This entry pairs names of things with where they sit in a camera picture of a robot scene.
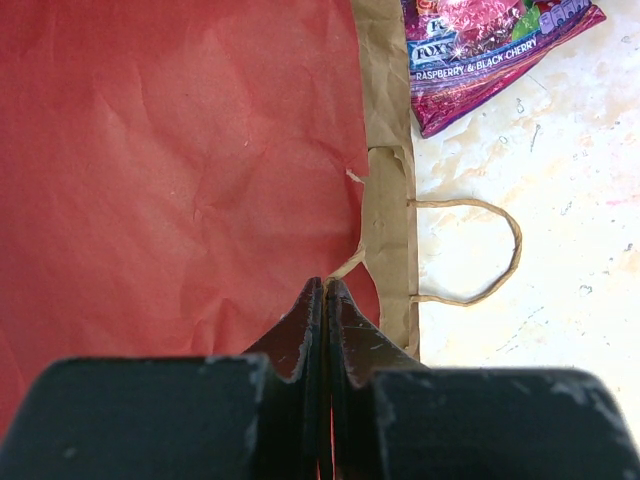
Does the red brown paper bag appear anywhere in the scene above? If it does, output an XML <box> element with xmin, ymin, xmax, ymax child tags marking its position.
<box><xmin>0</xmin><ymin>0</ymin><xmax>523</xmax><ymax>441</ymax></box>

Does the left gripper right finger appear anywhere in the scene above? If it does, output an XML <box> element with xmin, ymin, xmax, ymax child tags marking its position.
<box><xmin>325</xmin><ymin>281</ymin><xmax>639</xmax><ymax>479</ymax></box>

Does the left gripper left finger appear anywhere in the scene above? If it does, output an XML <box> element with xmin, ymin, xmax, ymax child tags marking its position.
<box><xmin>1</xmin><ymin>278</ymin><xmax>322</xmax><ymax>479</ymax></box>

